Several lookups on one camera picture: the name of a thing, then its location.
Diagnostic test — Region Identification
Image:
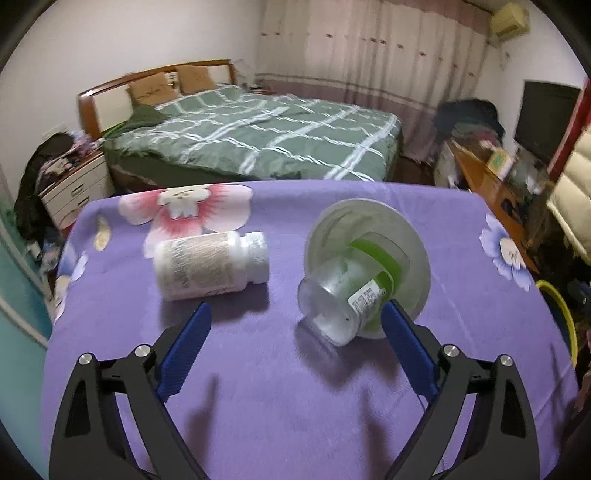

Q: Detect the black bin with yellow rim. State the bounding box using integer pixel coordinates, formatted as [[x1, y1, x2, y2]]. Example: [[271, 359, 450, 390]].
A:
[[536, 279, 580, 370]]

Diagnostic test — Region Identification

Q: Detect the wooden bed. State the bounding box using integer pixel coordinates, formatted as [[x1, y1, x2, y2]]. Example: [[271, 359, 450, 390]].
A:
[[76, 59, 407, 183]]

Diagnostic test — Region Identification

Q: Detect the pink striped curtain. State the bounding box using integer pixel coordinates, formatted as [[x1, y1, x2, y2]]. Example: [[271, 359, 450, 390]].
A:
[[256, 0, 490, 162]]

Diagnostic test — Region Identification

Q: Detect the white pill bottle beige label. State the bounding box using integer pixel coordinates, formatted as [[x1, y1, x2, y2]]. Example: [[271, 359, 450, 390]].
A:
[[152, 230, 271, 302]]

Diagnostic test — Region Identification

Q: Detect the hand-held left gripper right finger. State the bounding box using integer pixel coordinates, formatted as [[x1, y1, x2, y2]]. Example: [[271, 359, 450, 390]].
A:
[[379, 299, 541, 480]]

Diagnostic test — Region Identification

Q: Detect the wooden desk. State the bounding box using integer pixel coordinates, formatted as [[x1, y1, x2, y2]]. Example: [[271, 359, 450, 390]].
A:
[[445, 138, 541, 273]]

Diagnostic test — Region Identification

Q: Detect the brown pillow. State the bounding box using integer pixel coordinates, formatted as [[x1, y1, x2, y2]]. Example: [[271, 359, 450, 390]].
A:
[[127, 74, 178, 104], [175, 65, 218, 93]]

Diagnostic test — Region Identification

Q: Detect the clear plastic cup green label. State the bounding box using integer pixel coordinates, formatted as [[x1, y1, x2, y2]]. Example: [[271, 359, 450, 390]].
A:
[[297, 198, 432, 347]]

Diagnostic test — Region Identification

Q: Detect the black television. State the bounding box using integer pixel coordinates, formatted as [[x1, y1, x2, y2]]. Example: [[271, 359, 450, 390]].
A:
[[514, 80, 581, 162]]

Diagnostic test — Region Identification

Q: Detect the pile of dark clothes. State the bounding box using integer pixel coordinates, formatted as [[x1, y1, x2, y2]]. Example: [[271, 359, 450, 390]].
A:
[[434, 99, 506, 144]]

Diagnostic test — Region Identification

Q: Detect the wall air conditioner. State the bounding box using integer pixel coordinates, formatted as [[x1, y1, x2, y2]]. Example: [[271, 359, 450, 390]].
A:
[[489, 2, 531, 44]]

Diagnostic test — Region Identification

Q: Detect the cream puffy jacket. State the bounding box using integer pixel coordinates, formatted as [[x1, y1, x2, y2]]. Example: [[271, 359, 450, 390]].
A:
[[547, 124, 591, 264]]

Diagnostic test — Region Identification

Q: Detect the green plaid quilt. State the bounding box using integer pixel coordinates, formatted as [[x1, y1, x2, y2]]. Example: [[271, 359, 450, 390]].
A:
[[102, 83, 402, 182]]

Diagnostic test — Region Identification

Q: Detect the green box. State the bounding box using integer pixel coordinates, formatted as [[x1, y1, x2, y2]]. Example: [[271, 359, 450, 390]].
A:
[[485, 148, 513, 178]]

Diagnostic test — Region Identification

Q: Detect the dark green pillow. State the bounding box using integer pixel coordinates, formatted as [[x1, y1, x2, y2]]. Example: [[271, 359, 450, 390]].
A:
[[124, 104, 163, 128]]

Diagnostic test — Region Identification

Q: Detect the white nightstand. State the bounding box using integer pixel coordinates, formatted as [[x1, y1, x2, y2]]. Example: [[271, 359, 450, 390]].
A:
[[39, 150, 114, 229]]

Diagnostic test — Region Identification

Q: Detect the patterned fabric heap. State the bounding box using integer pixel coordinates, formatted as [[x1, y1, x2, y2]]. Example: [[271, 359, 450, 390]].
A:
[[39, 133, 100, 176]]

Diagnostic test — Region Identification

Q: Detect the purple floral blanket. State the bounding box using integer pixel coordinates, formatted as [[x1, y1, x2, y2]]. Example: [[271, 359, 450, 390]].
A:
[[39, 180, 583, 480]]

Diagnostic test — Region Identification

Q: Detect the dark jacket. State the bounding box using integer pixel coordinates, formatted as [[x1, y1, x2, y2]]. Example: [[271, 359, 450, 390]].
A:
[[14, 133, 70, 241]]

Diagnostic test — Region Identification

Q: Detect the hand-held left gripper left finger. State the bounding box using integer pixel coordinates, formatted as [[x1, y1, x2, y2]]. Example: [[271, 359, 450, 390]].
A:
[[48, 301, 213, 480]]

